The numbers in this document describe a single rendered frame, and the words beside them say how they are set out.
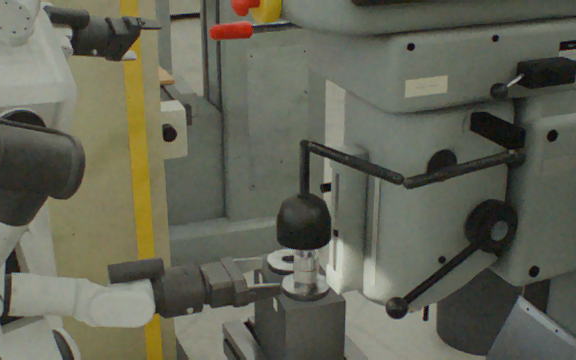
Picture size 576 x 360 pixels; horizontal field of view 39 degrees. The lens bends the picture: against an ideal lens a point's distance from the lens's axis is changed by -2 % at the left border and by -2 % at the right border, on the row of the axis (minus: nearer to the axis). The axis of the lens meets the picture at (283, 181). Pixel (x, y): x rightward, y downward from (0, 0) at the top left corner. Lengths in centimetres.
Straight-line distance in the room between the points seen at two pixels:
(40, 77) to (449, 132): 61
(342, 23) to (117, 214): 212
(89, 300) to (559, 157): 77
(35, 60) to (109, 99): 151
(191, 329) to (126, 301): 216
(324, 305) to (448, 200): 50
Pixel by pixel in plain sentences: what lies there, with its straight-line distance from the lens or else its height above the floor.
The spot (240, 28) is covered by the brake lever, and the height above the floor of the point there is 170.
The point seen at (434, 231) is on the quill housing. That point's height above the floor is 146.
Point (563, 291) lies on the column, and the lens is 155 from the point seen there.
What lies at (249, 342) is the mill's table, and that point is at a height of 96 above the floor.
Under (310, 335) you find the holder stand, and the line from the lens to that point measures 154.
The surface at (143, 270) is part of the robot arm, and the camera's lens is 143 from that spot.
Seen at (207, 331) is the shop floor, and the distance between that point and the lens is 353.
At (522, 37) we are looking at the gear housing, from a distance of 105.
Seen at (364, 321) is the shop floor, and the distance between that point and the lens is 360.
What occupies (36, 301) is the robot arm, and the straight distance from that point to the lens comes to 140.
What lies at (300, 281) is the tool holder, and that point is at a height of 118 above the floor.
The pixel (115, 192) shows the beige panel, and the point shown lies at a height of 79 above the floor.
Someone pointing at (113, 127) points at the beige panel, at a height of 103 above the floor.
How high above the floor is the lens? 193
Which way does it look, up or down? 23 degrees down
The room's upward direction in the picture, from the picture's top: straight up
